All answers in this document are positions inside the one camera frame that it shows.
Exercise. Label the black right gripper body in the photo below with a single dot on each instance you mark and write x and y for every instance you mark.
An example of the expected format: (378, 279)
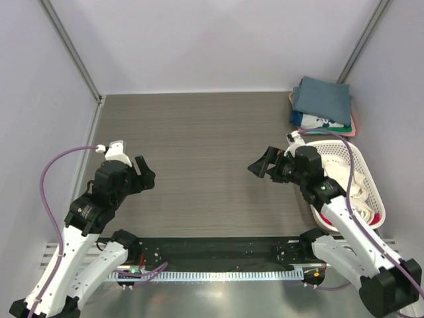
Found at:
(286, 171)

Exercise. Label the aluminium right corner post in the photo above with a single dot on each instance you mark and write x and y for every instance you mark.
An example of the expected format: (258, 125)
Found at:
(370, 28)

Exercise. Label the beige folded t shirt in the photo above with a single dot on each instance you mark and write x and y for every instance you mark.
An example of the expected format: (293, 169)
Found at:
(290, 97)

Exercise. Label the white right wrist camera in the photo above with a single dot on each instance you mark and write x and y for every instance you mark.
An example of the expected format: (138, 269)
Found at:
(295, 140)

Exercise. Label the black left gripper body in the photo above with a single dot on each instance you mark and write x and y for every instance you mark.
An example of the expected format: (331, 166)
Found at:
(132, 185)

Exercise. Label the aluminium left corner post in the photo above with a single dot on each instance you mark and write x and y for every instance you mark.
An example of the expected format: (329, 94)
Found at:
(64, 37)

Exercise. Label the grey-blue t shirt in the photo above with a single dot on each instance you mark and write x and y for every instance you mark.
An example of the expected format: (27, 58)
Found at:
(322, 99)

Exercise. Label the white slotted cable duct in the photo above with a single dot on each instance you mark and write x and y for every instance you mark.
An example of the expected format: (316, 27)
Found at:
(293, 275)

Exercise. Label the cream white t shirt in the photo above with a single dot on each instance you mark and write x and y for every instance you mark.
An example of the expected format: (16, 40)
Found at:
(338, 169)

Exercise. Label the blue printed folded t shirt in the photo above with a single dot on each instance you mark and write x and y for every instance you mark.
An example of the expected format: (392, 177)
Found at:
(305, 121)

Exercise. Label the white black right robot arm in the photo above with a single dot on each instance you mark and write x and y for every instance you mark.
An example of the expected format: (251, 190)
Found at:
(385, 281)

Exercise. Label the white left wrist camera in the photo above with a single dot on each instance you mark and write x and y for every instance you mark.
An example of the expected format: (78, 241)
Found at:
(115, 151)

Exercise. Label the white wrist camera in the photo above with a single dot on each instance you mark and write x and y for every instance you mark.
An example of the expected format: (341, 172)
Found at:
(295, 140)
(115, 151)

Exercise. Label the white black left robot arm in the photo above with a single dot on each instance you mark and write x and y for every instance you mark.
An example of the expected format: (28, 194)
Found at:
(60, 291)

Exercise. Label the aluminium corner post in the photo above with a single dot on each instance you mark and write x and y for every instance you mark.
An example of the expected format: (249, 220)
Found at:
(370, 28)
(64, 37)

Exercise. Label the white plastic laundry basket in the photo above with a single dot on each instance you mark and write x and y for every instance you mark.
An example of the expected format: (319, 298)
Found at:
(354, 158)

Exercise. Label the red t shirt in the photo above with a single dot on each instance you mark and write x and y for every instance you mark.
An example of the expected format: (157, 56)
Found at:
(371, 218)

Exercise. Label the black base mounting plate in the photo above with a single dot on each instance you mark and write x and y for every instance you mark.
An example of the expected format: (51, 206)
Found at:
(223, 254)

